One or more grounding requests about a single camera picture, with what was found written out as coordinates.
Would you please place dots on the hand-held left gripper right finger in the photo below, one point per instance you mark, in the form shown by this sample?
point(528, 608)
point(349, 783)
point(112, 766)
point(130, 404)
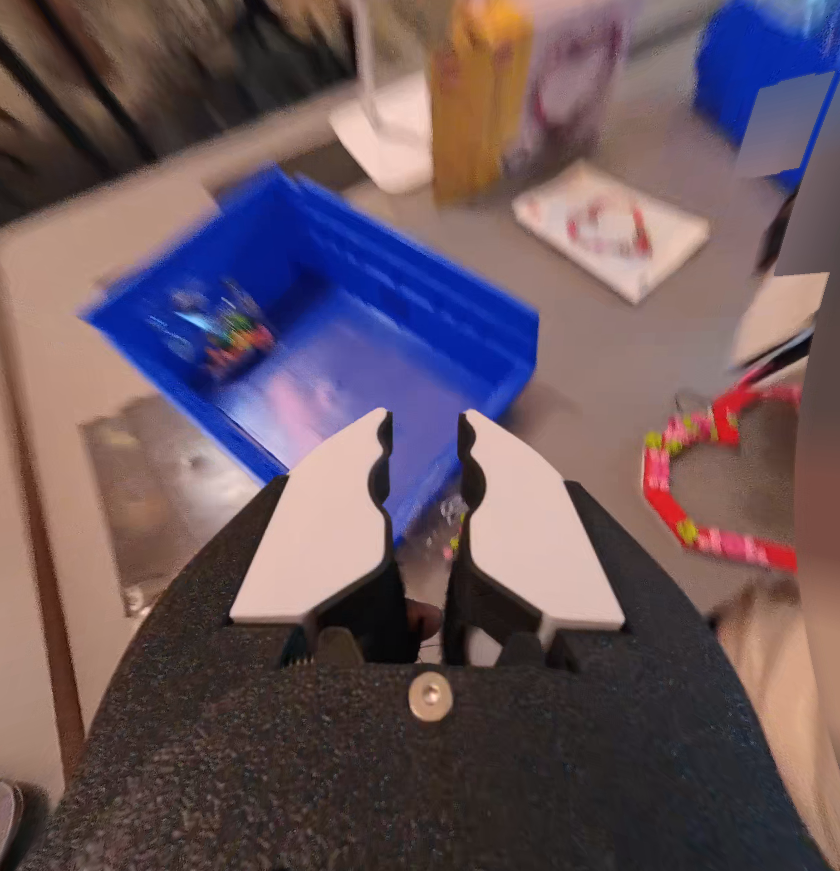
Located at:
point(535, 531)

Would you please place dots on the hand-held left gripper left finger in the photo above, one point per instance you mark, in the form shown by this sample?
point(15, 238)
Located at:
point(317, 517)

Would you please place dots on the red brick heart frame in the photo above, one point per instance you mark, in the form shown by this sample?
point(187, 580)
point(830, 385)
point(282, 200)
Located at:
point(658, 476)

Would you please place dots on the grey desk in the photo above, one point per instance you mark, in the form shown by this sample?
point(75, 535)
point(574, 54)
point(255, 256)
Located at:
point(597, 354)

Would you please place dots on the clear plastic bag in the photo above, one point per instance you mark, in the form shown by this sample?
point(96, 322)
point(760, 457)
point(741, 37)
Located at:
point(447, 527)

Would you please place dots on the grey metal plate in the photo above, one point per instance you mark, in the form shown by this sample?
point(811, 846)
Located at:
point(154, 490)

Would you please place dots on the bag of colourful bricks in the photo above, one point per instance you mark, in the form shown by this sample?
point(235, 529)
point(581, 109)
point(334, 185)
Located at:
point(222, 333)

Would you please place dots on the blue plastic bin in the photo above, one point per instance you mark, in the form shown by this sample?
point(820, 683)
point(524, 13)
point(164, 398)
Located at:
point(740, 54)
point(392, 320)

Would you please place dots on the white instruction booklet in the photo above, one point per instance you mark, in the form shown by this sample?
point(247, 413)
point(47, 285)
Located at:
point(610, 231)

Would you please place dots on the white lamp stand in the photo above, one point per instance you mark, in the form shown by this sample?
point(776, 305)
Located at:
point(392, 143)

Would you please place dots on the yellow and white toy box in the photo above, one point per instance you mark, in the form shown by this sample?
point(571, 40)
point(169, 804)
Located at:
point(481, 102)

